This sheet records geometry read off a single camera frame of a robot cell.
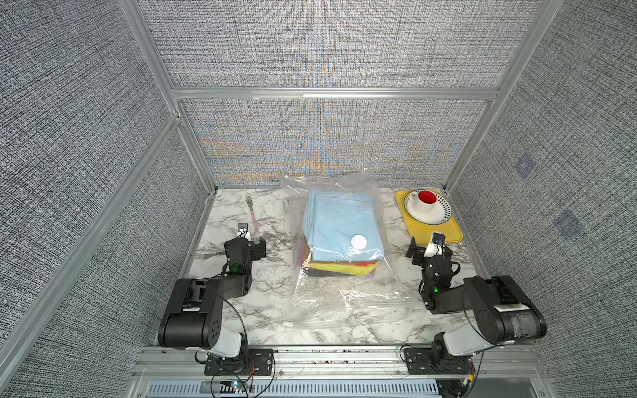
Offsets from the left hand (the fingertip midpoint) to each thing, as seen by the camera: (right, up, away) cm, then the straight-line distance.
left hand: (251, 235), depth 93 cm
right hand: (+65, +1, -4) cm, 65 cm away
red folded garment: (+42, -9, -8) cm, 44 cm away
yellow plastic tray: (+68, 0, +10) cm, 69 cm away
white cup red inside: (+70, +14, +10) cm, 72 cm away
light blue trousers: (+34, +4, -3) cm, 34 cm away
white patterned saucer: (+79, +8, +16) cm, 81 cm away
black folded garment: (+23, -11, -11) cm, 28 cm away
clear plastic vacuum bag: (+47, -21, -9) cm, 52 cm away
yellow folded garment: (+40, -11, -7) cm, 43 cm away
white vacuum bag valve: (+39, -1, -9) cm, 40 cm away
